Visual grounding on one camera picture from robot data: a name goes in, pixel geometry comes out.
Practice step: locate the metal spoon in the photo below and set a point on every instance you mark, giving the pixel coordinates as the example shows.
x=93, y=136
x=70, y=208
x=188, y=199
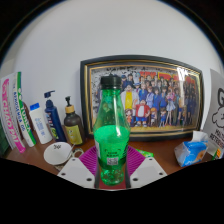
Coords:
x=70, y=151

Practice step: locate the white lotion bottle blue cap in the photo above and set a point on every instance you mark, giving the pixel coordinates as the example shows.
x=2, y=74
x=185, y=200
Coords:
x=40, y=126

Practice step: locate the flat round red coaster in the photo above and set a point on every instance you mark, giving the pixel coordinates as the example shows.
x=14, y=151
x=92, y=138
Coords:
x=116, y=187

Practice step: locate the dark blue pump bottle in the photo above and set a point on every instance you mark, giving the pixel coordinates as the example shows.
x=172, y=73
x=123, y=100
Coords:
x=56, y=123

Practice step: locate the camouflage mug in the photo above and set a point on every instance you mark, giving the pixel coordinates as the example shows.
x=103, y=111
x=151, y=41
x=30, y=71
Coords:
x=55, y=153

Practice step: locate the brown pump bottle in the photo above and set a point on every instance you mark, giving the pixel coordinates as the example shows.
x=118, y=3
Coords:
x=74, y=130

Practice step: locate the small snack box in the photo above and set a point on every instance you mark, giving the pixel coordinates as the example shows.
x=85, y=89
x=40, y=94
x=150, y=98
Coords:
x=217, y=153

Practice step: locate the green plastic drink bottle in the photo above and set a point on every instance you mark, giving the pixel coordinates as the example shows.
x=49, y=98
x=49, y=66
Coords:
x=111, y=140

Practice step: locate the framed group picture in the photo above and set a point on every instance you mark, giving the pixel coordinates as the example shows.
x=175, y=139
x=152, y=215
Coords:
x=156, y=96

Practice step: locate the pink long printed box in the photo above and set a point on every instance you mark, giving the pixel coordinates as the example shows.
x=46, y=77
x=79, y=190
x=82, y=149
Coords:
x=11, y=116

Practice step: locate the green and white long box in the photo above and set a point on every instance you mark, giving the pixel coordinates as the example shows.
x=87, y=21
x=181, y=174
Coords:
x=24, y=113

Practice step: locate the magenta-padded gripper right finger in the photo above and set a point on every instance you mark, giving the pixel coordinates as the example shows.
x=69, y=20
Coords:
x=146, y=170

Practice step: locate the blue tissue pack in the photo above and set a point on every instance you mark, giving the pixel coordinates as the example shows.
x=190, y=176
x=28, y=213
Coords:
x=190, y=151

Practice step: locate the white printed paper bag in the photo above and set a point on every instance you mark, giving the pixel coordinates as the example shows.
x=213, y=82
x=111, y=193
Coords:
x=216, y=113

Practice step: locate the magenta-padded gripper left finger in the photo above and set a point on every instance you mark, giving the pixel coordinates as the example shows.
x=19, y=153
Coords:
x=77, y=170

